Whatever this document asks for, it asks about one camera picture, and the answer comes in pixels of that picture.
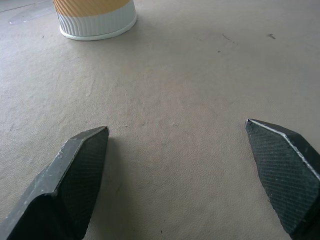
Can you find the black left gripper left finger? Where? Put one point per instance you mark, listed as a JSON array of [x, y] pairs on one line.
[[62, 190]]

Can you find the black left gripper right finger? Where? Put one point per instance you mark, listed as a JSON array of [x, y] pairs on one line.
[[287, 175]]

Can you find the orange and white paper cup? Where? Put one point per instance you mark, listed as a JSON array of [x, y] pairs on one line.
[[97, 20]]

